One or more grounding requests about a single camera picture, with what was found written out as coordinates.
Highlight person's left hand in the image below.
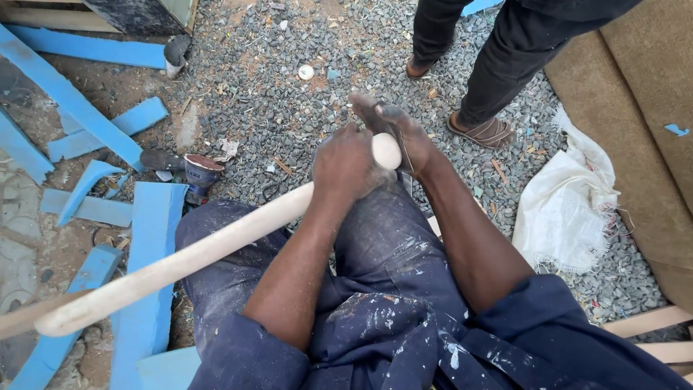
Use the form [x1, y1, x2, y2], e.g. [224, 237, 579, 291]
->
[311, 122, 398, 202]

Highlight person's right hand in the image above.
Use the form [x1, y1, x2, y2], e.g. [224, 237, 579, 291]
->
[348, 91, 440, 177]

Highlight grey sandpaper sheet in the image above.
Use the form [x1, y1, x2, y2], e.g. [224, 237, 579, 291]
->
[394, 127, 417, 176]

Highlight light wooden curved furniture leg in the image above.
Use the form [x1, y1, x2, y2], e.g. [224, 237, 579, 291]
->
[34, 133, 403, 338]

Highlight person's navy paint-stained overalls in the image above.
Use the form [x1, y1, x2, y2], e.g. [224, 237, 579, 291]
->
[174, 181, 693, 390]

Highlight blue orbital sander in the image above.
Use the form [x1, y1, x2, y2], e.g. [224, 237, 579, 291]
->
[140, 149, 226, 206]

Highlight blue foam sheet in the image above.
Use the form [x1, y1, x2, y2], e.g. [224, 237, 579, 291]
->
[461, 0, 503, 17]

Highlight white pipe stub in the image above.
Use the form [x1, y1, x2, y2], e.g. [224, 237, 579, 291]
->
[164, 35, 192, 80]

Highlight scattered blue foam offcuts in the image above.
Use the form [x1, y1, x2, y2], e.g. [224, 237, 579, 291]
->
[0, 24, 202, 390]

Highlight white woven sack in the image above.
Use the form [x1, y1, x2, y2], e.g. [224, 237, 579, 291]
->
[511, 105, 622, 275]

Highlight weathered wooden box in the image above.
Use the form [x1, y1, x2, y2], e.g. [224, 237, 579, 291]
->
[0, 0, 199, 36]

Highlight brown upholstered sofa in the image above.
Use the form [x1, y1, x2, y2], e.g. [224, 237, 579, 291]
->
[544, 0, 693, 316]

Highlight light wooden slat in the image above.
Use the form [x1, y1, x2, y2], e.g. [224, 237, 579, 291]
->
[636, 341, 693, 365]
[601, 305, 693, 340]

